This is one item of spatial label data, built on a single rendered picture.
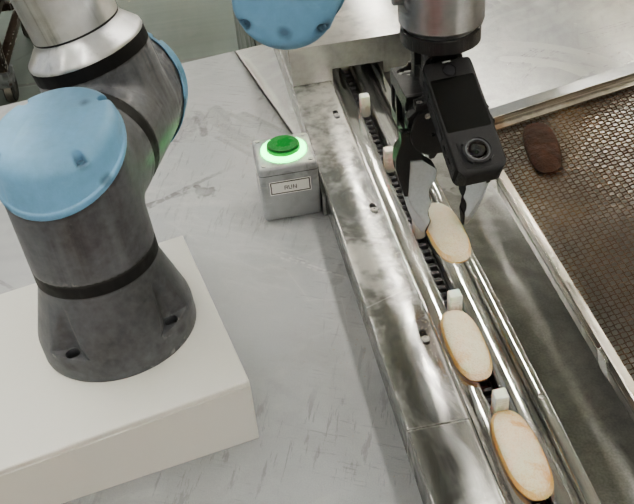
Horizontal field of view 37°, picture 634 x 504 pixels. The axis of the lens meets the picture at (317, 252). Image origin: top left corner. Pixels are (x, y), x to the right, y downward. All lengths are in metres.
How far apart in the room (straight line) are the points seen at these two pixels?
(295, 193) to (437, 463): 0.44
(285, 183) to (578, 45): 0.59
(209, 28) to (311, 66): 2.29
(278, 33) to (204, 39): 2.87
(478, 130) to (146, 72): 0.31
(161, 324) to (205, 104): 0.60
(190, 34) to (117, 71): 2.70
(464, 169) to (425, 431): 0.23
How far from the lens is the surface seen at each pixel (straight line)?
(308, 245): 1.13
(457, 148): 0.83
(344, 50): 1.35
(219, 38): 3.54
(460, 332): 0.95
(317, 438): 0.91
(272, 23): 0.68
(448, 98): 0.85
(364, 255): 1.04
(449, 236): 0.95
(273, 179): 1.14
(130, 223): 0.85
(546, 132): 1.15
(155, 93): 0.93
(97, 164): 0.81
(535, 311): 1.04
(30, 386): 0.94
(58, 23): 0.91
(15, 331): 1.01
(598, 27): 1.60
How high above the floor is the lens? 1.51
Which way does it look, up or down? 38 degrees down
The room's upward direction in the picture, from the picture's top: 6 degrees counter-clockwise
